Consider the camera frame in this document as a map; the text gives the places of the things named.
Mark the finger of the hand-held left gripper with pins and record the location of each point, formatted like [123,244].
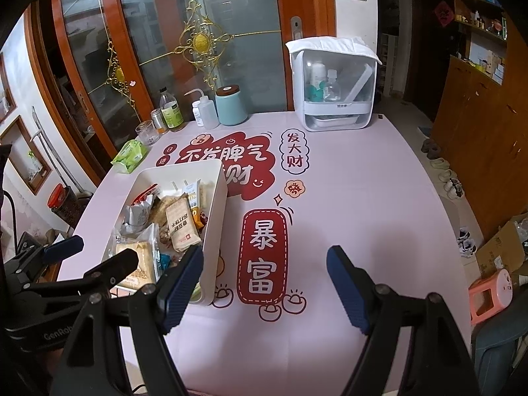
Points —
[62,247]
[111,268]

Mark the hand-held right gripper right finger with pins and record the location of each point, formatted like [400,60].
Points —
[350,293]

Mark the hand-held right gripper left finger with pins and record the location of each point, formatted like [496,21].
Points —
[181,293]

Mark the white blue bread packet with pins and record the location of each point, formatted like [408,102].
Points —
[136,260]

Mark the red white snack packet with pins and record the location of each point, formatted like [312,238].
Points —
[136,214]

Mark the beige cracker packet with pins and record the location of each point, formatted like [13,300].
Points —
[181,225]

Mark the clear puffed rice cake packet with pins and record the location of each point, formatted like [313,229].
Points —
[163,209]

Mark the red-edged brown snack packet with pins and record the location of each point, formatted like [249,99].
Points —
[144,193]

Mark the white plastic bin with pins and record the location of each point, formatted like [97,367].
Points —
[214,214]

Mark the red lid jar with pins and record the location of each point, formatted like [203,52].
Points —
[61,204]

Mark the green tissue pack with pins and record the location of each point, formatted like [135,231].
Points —
[131,156]

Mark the white grey sneakers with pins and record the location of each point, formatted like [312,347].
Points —
[467,243]

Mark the clear glass cup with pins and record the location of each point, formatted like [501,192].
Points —
[147,134]

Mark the pink plastic stool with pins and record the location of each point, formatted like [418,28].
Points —
[491,293]

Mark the white black sneakers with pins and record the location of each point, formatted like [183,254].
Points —
[453,187]

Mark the cardboard box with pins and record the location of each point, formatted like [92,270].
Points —
[499,251]

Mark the beige slippers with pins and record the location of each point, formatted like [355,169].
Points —
[441,168]

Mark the small metal can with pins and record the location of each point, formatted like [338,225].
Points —
[157,120]

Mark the teal chair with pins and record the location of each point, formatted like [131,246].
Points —
[499,350]

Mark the brown slippers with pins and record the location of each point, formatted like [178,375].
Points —
[431,148]

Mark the green label glass bottle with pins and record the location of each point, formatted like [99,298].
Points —
[172,113]

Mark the small white plastic bottle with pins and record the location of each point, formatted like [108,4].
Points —
[198,115]

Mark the clear storage box, white lid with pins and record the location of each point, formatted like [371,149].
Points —
[334,115]

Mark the white squeeze wash bottle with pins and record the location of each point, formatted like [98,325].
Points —
[210,113]

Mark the small gold door ornament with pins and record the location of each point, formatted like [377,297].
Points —
[117,72]

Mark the light blue canister brown lid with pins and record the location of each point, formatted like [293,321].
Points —
[231,107]

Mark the clear plastic bottle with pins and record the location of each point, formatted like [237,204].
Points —
[332,86]

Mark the wooden cabinet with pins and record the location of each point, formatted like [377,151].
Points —
[486,132]

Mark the white teal bottle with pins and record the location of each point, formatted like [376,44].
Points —
[316,82]

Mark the white shoe rack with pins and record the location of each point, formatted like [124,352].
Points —
[388,62]

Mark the large gold door ornament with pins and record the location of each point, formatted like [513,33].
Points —
[200,43]

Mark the white folded cloth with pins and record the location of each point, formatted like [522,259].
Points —
[330,45]

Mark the red paper door decoration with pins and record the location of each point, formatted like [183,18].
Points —
[442,14]

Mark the wooden picture frame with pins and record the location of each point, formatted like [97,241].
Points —
[41,175]

